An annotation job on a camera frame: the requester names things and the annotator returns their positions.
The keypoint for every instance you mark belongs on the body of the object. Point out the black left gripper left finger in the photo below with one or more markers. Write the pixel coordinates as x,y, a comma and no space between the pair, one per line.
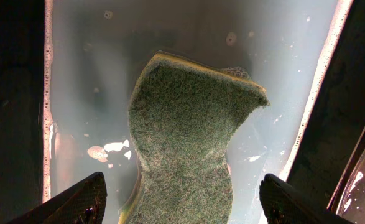
82,203

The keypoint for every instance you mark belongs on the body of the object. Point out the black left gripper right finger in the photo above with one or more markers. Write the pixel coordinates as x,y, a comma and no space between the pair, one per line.
283,204

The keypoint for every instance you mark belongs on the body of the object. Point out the green yellow sponge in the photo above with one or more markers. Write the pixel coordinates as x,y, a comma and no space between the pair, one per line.
182,116

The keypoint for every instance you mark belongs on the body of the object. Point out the black rectangular water tray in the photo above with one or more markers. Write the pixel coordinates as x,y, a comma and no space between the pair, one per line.
68,68

